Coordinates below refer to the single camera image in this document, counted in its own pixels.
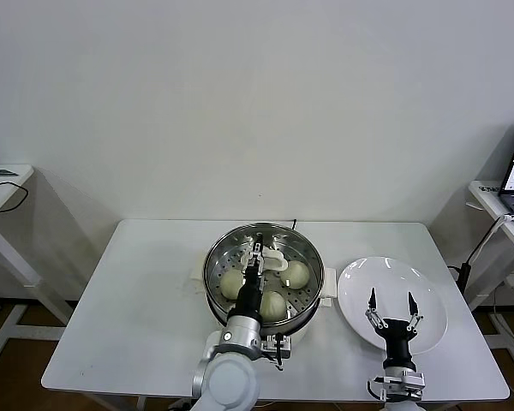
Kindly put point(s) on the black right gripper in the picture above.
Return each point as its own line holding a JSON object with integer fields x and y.
{"x": 397, "y": 338}

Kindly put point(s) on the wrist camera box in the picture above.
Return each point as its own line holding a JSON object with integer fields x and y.
{"x": 278, "y": 346}
{"x": 411, "y": 381}

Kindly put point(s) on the white side table with tools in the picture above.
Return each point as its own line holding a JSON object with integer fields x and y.
{"x": 21, "y": 171}

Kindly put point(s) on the white electric cooker pot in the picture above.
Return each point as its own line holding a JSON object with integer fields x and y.
{"x": 330, "y": 287}

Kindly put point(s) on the stainless steel steamer basket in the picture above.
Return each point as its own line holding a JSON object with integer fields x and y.
{"x": 302, "y": 319}

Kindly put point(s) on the printed paper label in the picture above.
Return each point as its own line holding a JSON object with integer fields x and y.
{"x": 489, "y": 188}

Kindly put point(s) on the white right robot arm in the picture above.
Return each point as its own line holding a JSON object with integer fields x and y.
{"x": 398, "y": 369}

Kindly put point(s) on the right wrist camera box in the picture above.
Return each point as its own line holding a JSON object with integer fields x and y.
{"x": 411, "y": 381}

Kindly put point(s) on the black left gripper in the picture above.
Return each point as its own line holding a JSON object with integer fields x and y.
{"x": 250, "y": 299}

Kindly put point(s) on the white round plate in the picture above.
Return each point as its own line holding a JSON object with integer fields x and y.
{"x": 355, "y": 278}

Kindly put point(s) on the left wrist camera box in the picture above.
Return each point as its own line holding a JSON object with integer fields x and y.
{"x": 278, "y": 346}

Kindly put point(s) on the white steamed baozi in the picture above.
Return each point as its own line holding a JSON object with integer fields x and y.
{"x": 230, "y": 286}
{"x": 275, "y": 306}
{"x": 299, "y": 275}

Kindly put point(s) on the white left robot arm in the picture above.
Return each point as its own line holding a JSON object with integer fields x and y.
{"x": 227, "y": 381}

